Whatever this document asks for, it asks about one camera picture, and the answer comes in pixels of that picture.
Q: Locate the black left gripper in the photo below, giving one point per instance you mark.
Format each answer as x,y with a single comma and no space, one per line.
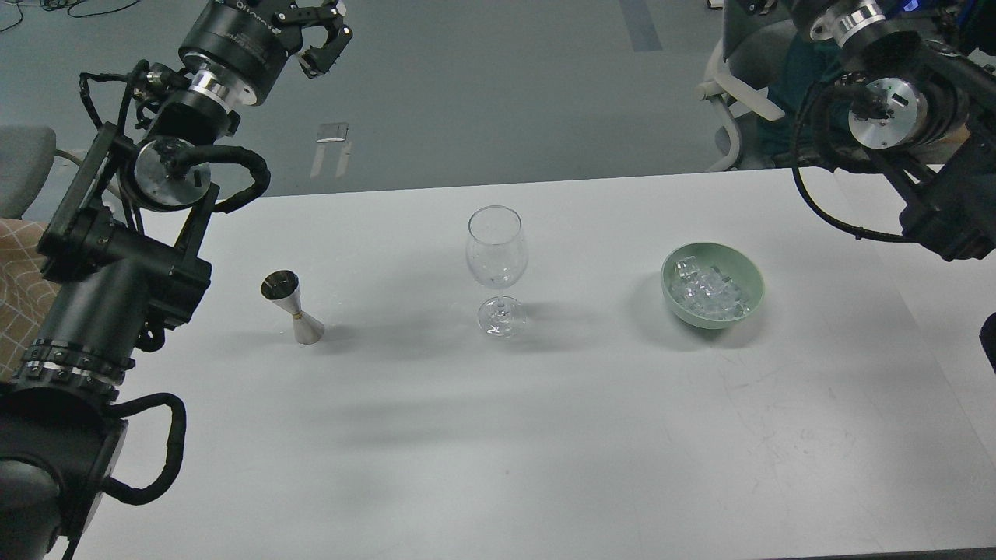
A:
255,39

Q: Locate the steel cocktail jigger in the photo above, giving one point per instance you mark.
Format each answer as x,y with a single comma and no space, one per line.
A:
283,288

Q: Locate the clear ice cubes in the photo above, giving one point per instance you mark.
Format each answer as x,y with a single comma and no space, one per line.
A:
707,292

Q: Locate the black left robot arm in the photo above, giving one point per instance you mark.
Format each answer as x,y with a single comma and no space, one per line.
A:
123,249

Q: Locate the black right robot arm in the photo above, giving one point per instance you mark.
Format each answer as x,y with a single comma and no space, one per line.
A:
916,111

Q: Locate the clear wine glass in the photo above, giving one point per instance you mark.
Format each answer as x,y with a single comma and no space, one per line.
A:
496,254

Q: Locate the grey chair left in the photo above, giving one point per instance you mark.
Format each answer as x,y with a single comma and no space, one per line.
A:
35,171

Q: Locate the checkered beige cushion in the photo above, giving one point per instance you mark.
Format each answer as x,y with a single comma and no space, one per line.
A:
26,296

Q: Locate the white office chair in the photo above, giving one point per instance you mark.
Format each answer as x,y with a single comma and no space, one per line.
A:
747,57

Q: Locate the green bowl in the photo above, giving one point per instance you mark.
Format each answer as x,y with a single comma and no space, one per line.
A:
732,262

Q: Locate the person in dark clothes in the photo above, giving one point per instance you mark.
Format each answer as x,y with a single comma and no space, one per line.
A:
805,64

